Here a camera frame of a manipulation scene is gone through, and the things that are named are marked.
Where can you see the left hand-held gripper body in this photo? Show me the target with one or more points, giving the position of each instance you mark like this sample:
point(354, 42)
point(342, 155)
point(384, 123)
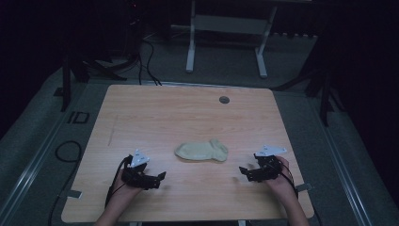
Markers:
point(136, 175)

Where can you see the black metal stand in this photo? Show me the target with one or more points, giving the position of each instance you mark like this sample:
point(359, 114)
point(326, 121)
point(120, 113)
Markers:
point(83, 70)
point(323, 88)

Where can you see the grey tape tab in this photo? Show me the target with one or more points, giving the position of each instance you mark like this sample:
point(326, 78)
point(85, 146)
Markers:
point(74, 194)
point(304, 187)

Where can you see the person's right hand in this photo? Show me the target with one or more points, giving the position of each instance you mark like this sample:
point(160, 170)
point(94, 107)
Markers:
point(282, 185)

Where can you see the white table leg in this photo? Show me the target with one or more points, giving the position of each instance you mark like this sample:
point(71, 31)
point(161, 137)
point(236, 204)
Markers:
point(241, 223)
point(135, 224)

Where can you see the person's left hand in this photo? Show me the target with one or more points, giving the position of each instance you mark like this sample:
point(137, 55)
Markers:
point(125, 190)

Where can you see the white desk frame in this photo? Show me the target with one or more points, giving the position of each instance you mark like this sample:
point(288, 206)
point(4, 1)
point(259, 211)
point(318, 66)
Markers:
point(226, 24)

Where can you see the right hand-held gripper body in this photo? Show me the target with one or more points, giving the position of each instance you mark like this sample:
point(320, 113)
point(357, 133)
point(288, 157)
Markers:
point(268, 166)

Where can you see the grey round table grommet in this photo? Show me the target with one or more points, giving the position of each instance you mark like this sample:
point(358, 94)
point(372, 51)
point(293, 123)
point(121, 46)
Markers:
point(224, 100)

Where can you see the metal floor rail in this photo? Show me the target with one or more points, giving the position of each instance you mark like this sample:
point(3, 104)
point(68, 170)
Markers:
point(28, 175)
point(345, 179)

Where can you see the beige sock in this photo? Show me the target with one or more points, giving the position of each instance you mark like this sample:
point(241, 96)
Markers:
point(220, 150)
point(197, 151)

